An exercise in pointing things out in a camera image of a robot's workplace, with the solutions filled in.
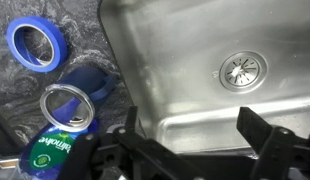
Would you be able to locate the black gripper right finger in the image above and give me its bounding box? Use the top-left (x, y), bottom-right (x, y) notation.
top-left (236, 107), bottom-right (310, 180)

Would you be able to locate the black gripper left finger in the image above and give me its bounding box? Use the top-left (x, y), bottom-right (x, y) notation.
top-left (57, 106), bottom-right (208, 180)

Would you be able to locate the blue steel-rimmed cup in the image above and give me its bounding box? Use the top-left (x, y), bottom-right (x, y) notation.
top-left (40, 66), bottom-right (117, 132)

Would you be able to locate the round sink drain strainer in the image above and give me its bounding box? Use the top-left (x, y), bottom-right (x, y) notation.
top-left (219, 51), bottom-right (268, 94)

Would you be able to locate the stainless steel sink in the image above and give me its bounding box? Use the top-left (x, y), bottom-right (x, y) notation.
top-left (98, 0), bottom-right (310, 153)

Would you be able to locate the Palmolive dish soap bottle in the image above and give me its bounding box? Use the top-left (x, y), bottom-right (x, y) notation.
top-left (18, 119), bottom-right (99, 180)

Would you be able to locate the blue masking tape roll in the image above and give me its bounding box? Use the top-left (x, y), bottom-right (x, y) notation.
top-left (6, 16), bottom-right (68, 73)

